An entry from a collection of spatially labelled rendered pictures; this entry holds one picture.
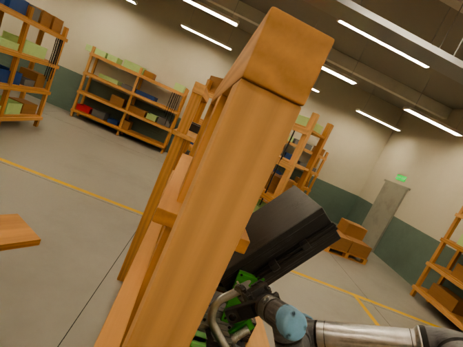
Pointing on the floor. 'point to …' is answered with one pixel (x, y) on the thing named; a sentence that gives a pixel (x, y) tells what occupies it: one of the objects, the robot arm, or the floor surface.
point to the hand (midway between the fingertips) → (236, 292)
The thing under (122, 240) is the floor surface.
